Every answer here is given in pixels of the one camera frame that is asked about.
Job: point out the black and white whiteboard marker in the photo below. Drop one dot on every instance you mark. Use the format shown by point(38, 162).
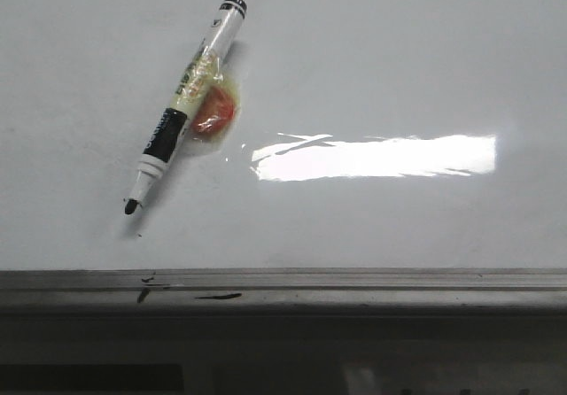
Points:
point(190, 93)

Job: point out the white whiteboard with metal frame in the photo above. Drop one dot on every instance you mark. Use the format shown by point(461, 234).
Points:
point(386, 155)

